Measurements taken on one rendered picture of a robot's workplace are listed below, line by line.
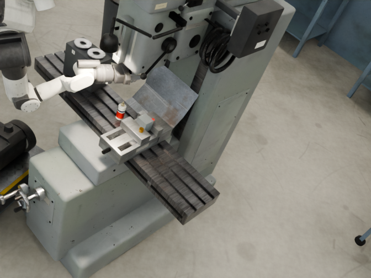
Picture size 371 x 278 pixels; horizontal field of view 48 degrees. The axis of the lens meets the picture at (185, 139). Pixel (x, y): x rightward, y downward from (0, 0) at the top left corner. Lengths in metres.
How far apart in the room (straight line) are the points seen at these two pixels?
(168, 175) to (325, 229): 1.86
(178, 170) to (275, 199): 1.59
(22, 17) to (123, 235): 1.45
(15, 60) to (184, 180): 0.91
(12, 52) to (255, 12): 0.92
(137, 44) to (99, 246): 1.28
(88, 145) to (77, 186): 0.21
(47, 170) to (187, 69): 0.88
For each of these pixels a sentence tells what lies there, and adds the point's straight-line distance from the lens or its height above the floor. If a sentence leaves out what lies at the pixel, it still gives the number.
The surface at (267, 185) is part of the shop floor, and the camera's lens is 3.56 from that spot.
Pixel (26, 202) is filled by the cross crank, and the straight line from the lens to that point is 2.12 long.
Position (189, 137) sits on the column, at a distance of 2.40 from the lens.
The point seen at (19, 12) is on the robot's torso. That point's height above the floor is 1.54.
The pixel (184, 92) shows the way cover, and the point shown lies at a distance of 2.28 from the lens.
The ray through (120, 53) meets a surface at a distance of 1.81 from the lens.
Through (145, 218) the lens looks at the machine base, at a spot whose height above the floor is 0.20.
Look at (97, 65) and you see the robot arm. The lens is 1.89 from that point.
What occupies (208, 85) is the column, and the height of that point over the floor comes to 1.18.
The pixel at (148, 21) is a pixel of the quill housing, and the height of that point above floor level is 1.58.
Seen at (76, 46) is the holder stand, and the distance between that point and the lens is 2.28.
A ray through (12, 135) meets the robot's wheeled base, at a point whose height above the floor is 0.61.
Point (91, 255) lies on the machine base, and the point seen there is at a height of 0.20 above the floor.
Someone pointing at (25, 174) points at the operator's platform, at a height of 0.38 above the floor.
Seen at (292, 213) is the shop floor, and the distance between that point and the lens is 3.49.
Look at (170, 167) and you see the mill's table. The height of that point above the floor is 0.93.
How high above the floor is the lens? 2.40
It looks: 42 degrees down
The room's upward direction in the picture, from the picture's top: 22 degrees clockwise
